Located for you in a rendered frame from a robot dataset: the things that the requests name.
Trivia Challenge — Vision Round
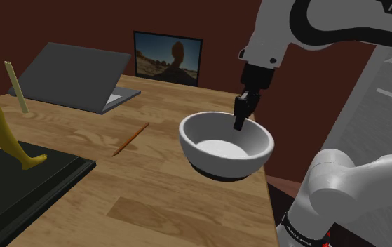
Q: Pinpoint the framed desert picture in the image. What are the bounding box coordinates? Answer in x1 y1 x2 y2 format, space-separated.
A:
133 30 203 88

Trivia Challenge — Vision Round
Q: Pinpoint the wooden desk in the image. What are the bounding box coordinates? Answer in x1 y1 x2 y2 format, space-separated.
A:
0 74 281 247

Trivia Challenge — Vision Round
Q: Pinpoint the pale yellow stick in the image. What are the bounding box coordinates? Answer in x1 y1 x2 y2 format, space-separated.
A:
4 60 29 114

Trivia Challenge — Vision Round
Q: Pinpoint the white bowl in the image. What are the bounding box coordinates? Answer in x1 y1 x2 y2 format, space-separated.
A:
178 111 275 182

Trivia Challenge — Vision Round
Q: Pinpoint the yellow figure on black base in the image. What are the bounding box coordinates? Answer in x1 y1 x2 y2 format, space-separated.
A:
0 76 97 247

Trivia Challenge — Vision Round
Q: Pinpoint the grey door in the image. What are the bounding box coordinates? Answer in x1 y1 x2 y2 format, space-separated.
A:
320 44 392 247

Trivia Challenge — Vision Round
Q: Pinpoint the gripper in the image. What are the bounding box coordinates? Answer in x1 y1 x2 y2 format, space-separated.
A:
233 62 275 132

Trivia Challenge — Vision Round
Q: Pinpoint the orange pencil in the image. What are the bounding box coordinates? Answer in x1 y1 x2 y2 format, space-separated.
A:
111 122 150 158

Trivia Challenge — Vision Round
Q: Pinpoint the grey laptop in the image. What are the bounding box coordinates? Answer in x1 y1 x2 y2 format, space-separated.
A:
7 41 142 115

